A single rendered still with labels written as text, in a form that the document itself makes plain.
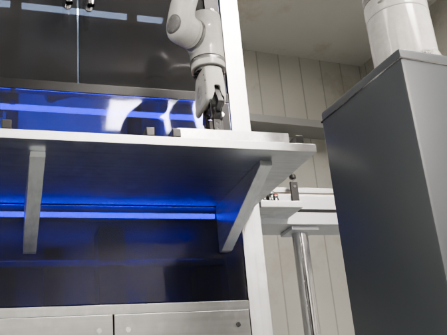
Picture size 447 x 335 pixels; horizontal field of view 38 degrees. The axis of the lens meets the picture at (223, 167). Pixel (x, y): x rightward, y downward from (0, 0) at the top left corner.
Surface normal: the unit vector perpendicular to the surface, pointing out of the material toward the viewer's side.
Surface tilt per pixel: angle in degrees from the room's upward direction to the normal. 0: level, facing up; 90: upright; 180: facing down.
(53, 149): 180
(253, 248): 90
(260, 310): 90
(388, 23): 90
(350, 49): 180
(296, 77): 90
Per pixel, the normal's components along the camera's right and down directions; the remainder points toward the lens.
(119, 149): 0.08, 0.93
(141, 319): 0.31, -0.36
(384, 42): -0.78, -0.16
